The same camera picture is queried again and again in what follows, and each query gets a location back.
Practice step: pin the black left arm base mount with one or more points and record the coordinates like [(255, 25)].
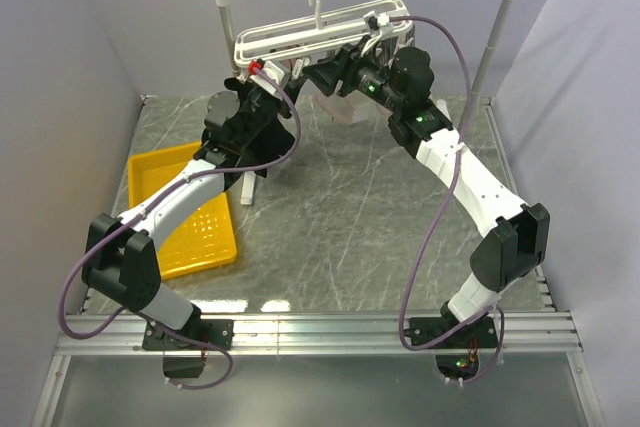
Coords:
[(200, 334)]

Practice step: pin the grey striped underwear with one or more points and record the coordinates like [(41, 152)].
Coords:
[(386, 49)]

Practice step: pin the white clip hanger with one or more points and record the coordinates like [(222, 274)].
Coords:
[(319, 33)]

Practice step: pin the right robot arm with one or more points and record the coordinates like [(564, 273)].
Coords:
[(513, 233)]

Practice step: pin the pink underwear black trim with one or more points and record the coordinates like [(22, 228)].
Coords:
[(289, 55)]

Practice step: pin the white underwear pink trim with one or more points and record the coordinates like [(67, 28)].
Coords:
[(353, 108)]

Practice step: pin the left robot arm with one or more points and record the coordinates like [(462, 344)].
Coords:
[(242, 134)]

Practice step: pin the white rack left foot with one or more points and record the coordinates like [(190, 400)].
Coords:
[(248, 189)]

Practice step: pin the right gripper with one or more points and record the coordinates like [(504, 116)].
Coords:
[(345, 67)]

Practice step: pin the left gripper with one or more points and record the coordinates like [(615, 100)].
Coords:
[(283, 110)]

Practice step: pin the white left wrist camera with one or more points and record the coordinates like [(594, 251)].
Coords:
[(270, 76)]

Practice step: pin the yellow plastic tray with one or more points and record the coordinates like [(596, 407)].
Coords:
[(206, 238)]

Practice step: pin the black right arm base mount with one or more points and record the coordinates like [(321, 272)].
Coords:
[(483, 333)]

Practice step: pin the aluminium table edge rail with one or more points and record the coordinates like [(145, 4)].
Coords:
[(340, 334)]

